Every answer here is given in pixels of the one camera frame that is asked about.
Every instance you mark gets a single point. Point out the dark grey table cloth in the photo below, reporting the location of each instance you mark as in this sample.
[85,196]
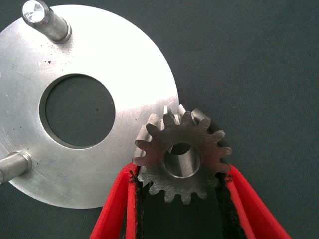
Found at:
[249,62]

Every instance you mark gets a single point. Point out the round metal carrier plate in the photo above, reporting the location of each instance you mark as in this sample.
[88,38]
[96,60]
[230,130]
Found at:
[25,74]

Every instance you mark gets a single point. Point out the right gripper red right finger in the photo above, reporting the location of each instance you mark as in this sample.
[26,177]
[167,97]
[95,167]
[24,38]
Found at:
[249,206]

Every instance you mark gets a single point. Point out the small steel planetary gear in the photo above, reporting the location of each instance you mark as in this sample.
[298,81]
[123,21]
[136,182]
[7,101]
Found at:
[154,148]

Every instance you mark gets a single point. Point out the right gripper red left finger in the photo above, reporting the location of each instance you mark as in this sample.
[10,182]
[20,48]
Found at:
[117,204]

